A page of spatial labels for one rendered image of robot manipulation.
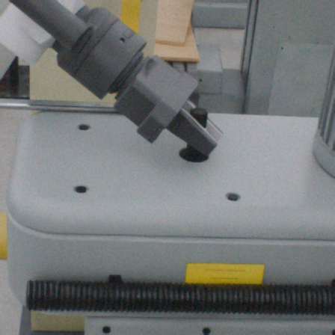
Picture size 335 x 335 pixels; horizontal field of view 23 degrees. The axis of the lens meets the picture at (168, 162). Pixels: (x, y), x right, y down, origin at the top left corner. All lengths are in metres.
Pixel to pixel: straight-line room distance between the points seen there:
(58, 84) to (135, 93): 1.93
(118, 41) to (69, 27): 0.06
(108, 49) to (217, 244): 0.25
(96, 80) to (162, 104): 0.08
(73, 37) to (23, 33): 0.07
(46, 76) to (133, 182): 1.93
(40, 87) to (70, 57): 1.92
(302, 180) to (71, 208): 0.28
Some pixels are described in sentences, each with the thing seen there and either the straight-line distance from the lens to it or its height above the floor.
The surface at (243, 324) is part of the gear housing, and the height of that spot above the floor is 1.72.
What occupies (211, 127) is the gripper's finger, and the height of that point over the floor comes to 1.93.
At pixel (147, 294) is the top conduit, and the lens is 0.91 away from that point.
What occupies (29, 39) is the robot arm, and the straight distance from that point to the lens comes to 0.96.
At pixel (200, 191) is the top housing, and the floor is 1.89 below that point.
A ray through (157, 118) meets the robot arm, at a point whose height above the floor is 1.96.
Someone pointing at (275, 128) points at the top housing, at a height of 1.89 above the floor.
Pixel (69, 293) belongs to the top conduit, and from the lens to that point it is 0.91.
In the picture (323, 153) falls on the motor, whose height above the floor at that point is 1.91.
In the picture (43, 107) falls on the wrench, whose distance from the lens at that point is 1.07.
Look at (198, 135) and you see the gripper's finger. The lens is 0.96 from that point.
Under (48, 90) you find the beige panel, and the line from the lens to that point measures 2.87.
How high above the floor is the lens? 2.38
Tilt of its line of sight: 30 degrees down
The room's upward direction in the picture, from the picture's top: 5 degrees clockwise
